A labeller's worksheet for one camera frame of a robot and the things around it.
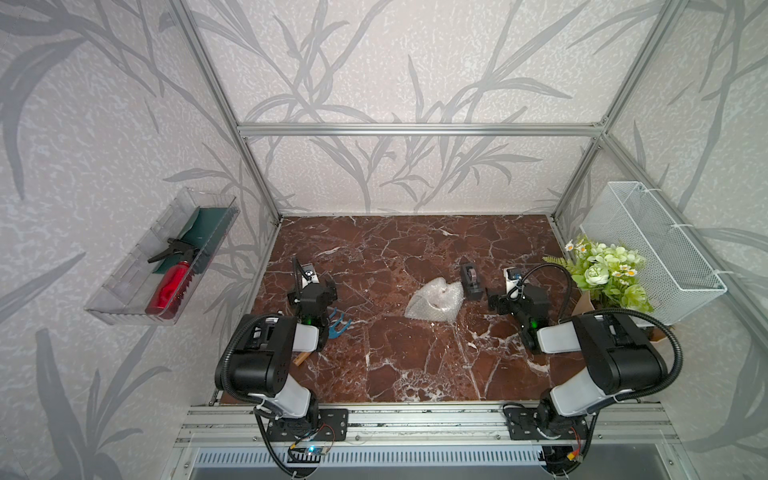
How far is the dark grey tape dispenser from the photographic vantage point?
955 mm

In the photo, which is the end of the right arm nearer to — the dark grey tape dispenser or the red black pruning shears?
the dark grey tape dispenser

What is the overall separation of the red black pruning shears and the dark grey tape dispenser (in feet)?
2.46

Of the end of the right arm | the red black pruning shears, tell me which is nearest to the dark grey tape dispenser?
the end of the right arm

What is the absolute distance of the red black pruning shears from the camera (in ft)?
1.84
